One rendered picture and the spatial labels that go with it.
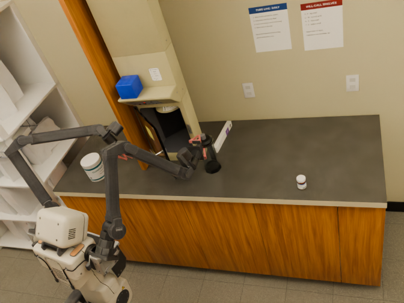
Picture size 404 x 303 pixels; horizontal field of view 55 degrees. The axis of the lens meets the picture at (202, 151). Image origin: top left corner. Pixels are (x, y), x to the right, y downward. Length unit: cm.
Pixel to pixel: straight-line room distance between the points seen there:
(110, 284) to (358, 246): 138
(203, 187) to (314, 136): 74
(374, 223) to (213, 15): 145
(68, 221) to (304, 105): 159
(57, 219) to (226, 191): 92
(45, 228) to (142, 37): 103
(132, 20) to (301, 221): 141
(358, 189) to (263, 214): 54
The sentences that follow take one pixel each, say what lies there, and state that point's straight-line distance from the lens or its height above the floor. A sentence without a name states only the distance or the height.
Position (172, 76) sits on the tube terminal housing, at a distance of 213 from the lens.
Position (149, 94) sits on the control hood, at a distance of 215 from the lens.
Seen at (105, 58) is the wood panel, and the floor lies 170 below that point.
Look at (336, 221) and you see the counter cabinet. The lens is 228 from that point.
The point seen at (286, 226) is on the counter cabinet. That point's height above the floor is 66.
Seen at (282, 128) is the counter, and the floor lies 94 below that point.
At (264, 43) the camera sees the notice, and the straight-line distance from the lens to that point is 240.
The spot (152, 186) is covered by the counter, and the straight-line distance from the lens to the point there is 245.
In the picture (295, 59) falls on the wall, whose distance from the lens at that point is 243.
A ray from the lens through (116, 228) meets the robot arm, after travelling 184.
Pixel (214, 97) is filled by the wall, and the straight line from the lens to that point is 268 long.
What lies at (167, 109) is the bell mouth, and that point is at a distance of 231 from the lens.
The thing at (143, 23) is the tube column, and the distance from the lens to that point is 203.
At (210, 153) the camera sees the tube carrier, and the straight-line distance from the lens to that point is 226.
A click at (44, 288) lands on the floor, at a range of 366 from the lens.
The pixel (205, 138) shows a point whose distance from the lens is 224.
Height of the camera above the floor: 254
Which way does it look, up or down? 39 degrees down
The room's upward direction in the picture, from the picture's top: 19 degrees counter-clockwise
